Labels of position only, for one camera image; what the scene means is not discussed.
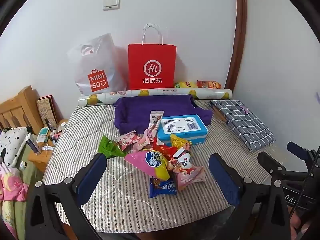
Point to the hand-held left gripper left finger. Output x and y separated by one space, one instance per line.
91 177

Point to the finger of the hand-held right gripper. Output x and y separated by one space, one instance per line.
270 166
301 152

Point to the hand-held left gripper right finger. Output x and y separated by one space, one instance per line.
222 180

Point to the light pink snack packet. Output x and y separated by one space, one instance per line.
190 180

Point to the pale pink pastry packet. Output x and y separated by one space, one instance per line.
127 139

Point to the large pink yellow snack packet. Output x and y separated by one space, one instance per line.
147 163

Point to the blue cookie packet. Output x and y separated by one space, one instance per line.
162 188

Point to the person's right hand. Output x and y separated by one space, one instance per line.
303 222

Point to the green snack packet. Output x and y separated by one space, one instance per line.
110 147

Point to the pink cartoon snack packet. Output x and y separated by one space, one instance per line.
182 160

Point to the grey checked folded cloth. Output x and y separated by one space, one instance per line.
245 125

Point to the wooden nightstand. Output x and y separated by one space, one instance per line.
37 160

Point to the pink strawberry snack packet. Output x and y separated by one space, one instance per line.
143 141

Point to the teal white box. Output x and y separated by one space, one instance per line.
42 135

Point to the red snack packet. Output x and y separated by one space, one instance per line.
163 151

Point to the white blue carton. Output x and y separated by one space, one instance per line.
33 143

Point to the blue wet wipes pack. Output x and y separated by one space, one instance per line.
180 127

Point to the green quilt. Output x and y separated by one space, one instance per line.
21 212

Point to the pink star print cloth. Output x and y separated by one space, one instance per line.
12 185

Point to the patterned notebook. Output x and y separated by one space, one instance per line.
46 110

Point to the slim pink snack packet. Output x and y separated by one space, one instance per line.
153 122

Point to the purple towel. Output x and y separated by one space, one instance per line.
140 110

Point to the white black flower pillow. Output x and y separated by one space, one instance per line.
12 142

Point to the red orange chips bag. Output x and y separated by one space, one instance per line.
208 84

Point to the wooden headboard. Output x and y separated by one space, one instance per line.
20 105

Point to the yellow chips bag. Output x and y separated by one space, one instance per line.
186 84

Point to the pear print paper roll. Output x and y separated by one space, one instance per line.
160 92

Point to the white plastic bag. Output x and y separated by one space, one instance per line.
100 62

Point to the red paper bag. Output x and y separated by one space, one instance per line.
152 55

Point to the brown wooden door frame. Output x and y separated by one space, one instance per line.
238 30

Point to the white light switch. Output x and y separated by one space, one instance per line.
111 3

